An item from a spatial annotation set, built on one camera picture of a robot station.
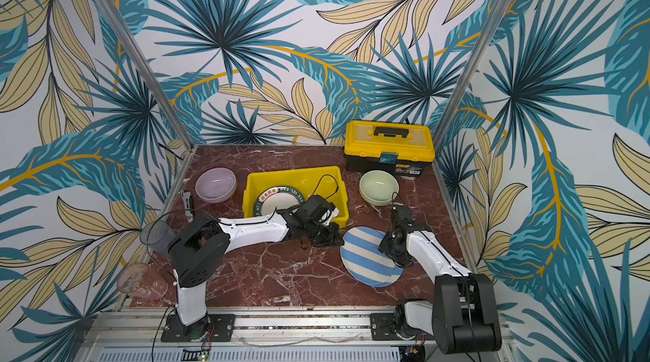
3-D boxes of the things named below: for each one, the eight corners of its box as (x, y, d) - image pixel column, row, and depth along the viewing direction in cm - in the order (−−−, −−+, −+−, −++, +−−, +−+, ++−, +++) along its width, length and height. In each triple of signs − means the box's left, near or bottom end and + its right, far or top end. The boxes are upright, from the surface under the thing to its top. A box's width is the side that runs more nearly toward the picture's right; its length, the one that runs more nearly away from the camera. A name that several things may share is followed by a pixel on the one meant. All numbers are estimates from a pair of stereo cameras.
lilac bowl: (196, 206, 101) (189, 197, 96) (206, 177, 110) (201, 167, 105) (235, 206, 101) (230, 197, 96) (242, 177, 110) (238, 168, 105)
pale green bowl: (360, 207, 101) (362, 199, 96) (357, 179, 110) (359, 170, 105) (398, 208, 101) (402, 200, 96) (392, 179, 110) (395, 170, 105)
